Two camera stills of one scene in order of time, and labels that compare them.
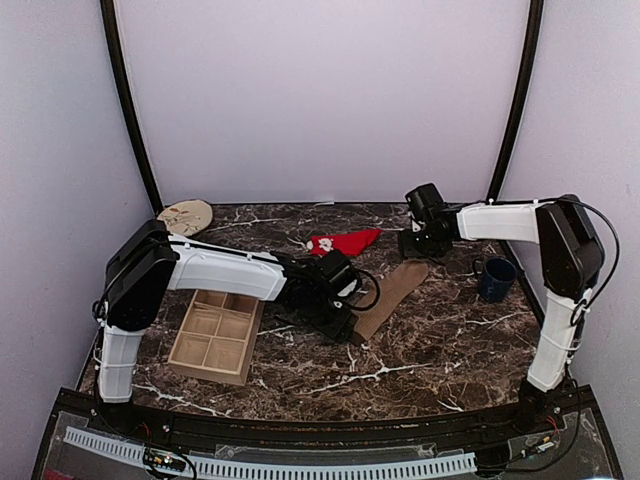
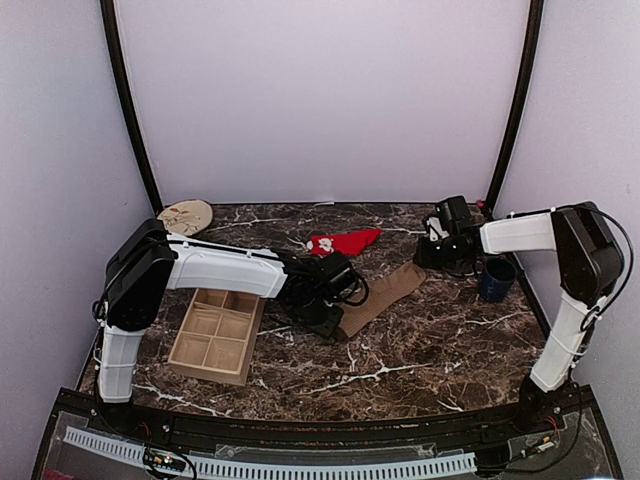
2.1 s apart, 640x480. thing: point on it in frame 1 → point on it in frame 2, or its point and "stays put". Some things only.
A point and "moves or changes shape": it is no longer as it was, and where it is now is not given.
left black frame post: [115, 55] stays put
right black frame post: [523, 89] stays put
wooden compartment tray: [218, 336] stays put
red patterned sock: [353, 243] stays put
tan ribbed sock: [382, 295] moves or changes shape
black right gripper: [408, 247] → [422, 257]
